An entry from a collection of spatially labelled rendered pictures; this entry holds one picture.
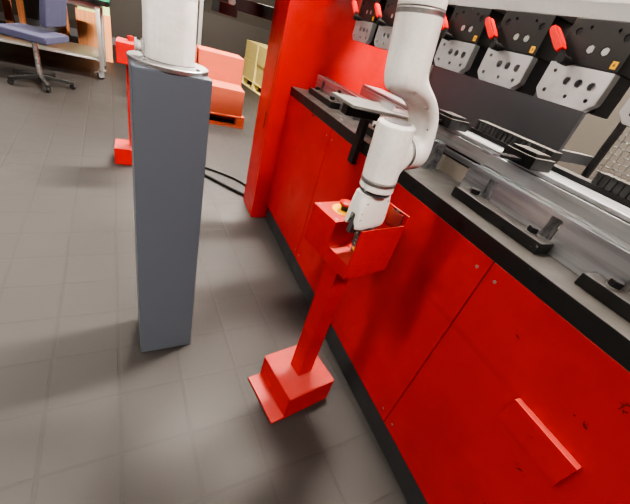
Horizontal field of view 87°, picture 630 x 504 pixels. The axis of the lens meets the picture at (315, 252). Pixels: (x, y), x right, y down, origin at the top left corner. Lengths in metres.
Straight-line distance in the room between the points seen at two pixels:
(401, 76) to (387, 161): 0.16
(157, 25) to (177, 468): 1.19
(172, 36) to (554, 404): 1.16
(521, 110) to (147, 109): 1.41
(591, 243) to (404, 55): 0.57
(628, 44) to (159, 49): 0.99
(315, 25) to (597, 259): 1.71
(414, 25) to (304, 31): 1.41
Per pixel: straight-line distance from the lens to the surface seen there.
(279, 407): 1.36
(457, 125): 1.55
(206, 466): 1.27
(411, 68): 0.74
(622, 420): 0.86
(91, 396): 1.42
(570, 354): 0.86
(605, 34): 1.02
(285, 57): 2.10
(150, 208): 1.08
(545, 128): 1.66
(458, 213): 0.98
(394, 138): 0.75
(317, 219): 0.94
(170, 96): 0.96
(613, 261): 0.94
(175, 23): 0.97
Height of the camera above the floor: 1.17
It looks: 32 degrees down
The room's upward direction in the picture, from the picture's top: 18 degrees clockwise
